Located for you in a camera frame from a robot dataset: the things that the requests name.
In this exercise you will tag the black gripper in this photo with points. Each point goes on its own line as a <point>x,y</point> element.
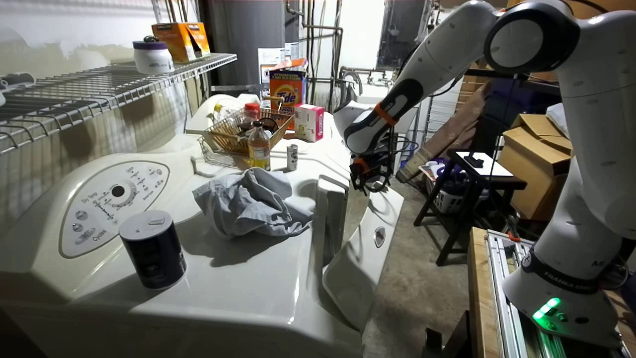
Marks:
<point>379,170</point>

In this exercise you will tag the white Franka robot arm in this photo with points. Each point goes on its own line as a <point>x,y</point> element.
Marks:
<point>597,132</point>

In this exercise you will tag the white washing machine with dial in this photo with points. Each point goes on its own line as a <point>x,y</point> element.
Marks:
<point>232,291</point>

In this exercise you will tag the leaning wooden boards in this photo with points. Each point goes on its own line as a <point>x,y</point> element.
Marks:
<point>444,140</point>

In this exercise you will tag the pink cardboard box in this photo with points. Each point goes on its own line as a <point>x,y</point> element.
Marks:
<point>309,124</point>

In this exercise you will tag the small white bottle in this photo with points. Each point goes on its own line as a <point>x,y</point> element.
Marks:
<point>293,156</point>

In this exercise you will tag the black bar object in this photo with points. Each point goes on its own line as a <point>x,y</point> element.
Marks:
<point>464,200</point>

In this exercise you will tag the amber liquid bottle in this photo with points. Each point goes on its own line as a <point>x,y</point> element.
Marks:
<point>259,148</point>

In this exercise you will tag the large detergent box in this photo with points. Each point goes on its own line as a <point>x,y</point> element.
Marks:
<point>287,91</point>

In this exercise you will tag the grey crumpled cloth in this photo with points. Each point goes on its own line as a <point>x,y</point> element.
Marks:
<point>251,202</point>

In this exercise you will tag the red lid jar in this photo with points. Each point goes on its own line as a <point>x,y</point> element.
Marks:
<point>251,112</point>

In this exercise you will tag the wicker basket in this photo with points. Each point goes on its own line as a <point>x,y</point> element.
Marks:
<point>230,142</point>

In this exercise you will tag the brown cardboard box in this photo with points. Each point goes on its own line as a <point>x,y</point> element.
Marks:
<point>534,162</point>

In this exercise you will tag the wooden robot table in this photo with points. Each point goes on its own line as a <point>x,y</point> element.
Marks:
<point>482,299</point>

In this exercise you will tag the yellow cap bottle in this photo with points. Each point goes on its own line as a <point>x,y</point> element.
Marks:
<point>218,114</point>

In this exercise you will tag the grey water heater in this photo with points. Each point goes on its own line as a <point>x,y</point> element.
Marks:
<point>242,41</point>

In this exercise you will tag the orange box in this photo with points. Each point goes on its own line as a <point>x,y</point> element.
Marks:
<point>174,41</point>
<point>200,37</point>

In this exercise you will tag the black cylindrical can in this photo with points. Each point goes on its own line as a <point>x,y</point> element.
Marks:
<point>154,250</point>

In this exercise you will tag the white jar with dark lid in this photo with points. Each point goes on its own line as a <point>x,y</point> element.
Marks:
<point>152,57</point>

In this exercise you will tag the aluminium frame rail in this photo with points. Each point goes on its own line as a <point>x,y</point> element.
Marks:
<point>510,291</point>

